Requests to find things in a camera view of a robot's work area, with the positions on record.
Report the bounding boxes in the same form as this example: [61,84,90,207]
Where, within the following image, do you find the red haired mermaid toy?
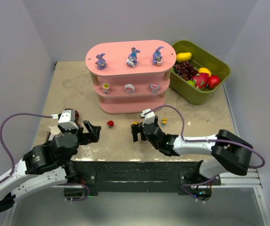
[107,120,114,128]

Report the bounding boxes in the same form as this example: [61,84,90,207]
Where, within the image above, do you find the pink toy with white frill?
[124,84,135,95]

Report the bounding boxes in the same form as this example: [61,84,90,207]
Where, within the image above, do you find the pink toy with blue bow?
[149,84,161,94]

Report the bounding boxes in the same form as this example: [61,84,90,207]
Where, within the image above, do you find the pink toy with green centre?
[99,83,111,95]

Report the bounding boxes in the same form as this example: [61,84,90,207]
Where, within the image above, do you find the purple bunny toy blue ears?
[126,47,140,68]

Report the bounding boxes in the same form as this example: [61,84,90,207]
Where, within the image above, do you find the purple bunny toy red bow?
[95,53,107,70]

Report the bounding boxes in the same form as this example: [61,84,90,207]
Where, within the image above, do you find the purple bunny toy with cup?
[152,46,164,66]

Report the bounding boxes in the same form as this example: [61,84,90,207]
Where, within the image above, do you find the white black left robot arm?
[0,121,101,212]

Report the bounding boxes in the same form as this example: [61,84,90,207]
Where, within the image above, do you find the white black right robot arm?
[131,123,252,185]

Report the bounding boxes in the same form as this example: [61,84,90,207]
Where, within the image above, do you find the pink three-tier wooden shelf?
[85,40,176,114]

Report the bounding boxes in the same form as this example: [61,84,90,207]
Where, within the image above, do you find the dark red grape bunch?
[64,108,80,127]

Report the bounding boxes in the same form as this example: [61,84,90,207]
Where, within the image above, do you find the green lime toy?
[187,80,195,87]

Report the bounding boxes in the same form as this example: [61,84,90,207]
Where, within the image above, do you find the purple grape bunch in bin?
[173,61,198,81]

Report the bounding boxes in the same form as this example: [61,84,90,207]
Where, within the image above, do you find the red dragon fruit toy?
[191,73,209,90]

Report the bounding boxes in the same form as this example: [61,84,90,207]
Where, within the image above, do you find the yellow mango toy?
[176,52,192,62]

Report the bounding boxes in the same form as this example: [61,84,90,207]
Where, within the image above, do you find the red apple toy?
[208,75,221,89]

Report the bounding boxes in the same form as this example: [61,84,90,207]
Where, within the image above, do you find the olive green plastic bin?
[170,40,231,105]

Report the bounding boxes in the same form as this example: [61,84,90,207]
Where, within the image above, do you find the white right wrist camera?
[140,109,158,127]

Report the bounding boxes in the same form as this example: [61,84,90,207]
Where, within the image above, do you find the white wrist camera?
[58,110,78,130]
[140,109,158,127]

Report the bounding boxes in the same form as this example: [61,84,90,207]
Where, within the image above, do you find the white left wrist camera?
[58,110,78,130]

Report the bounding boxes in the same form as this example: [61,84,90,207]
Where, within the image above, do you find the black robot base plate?
[64,161,221,200]

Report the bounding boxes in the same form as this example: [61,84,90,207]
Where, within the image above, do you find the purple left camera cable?
[0,113,60,226]

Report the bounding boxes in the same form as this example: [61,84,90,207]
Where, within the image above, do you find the purple camera cable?
[0,113,60,226]
[144,105,266,201]

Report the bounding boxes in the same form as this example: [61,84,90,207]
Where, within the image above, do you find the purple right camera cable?
[144,105,266,201]

